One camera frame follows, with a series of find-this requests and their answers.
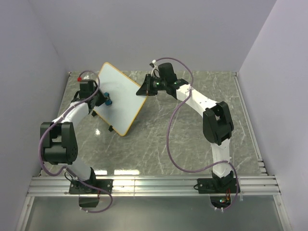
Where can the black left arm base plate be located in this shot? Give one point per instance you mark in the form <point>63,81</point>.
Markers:
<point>100,186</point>

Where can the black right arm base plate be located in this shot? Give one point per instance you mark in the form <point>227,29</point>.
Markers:
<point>211,186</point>

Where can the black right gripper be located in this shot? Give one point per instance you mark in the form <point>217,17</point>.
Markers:
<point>146,88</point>

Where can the blue whiteboard eraser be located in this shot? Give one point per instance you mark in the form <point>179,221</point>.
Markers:
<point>107,99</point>

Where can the aluminium right side rail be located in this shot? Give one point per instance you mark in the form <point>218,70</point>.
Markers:
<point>250,127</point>

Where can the aluminium rail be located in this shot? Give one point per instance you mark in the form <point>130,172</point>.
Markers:
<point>250,127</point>
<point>135,185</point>

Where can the aluminium front rail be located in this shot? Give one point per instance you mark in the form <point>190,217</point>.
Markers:
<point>135,185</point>

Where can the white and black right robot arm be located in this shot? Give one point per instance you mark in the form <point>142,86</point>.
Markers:
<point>217,122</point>

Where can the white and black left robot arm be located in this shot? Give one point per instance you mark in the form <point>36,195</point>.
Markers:
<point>58,148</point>

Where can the yellow framed whiteboard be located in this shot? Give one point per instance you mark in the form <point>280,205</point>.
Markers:
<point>125,104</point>

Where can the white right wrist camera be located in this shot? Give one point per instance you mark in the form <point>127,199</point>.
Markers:
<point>154,71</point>

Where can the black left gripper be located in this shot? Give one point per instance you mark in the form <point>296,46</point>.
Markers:
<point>103,99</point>

